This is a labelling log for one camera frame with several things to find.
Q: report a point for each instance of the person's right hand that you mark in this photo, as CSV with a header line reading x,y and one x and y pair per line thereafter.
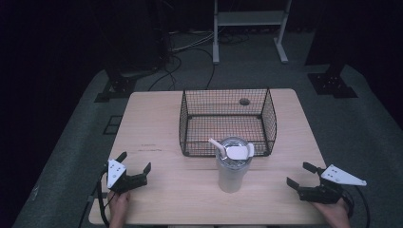
x,y
335,215

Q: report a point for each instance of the person's left hand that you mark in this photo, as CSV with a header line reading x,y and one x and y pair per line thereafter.
x,y
118,207

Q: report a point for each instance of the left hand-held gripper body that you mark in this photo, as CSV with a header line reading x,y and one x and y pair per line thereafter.
x,y
122,182

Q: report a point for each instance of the white straw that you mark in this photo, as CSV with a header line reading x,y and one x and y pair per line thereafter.
x,y
217,146

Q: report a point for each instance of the black stand base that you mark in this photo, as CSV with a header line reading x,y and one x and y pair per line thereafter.
x,y
331,83
118,85

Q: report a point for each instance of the white metal stand frame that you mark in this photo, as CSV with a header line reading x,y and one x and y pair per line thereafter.
x,y
216,47

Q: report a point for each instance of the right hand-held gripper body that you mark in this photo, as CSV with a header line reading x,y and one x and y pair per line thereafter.
x,y
323,193

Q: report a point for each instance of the dark round table grommet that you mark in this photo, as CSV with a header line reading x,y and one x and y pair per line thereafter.
x,y
244,101

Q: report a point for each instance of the clear tumbler with lid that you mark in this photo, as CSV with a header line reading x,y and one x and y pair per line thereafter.
x,y
231,177

